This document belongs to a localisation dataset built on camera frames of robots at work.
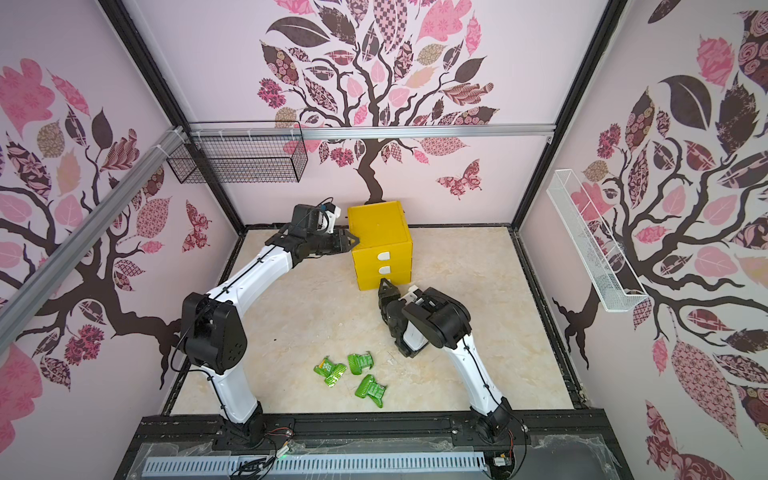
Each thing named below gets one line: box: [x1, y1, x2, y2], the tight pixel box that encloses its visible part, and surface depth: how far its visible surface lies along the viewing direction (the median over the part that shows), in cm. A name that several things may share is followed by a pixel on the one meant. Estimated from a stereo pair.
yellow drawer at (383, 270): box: [354, 262, 412, 280], surface depth 94 cm
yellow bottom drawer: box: [356, 274, 411, 291], surface depth 99 cm
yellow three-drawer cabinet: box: [348, 200, 413, 291], surface depth 93 cm
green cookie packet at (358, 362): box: [347, 351, 374, 375], surface depth 87 cm
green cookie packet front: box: [355, 374, 387, 408], surface depth 81 cm
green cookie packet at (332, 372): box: [313, 355, 348, 388], surface depth 85 cm
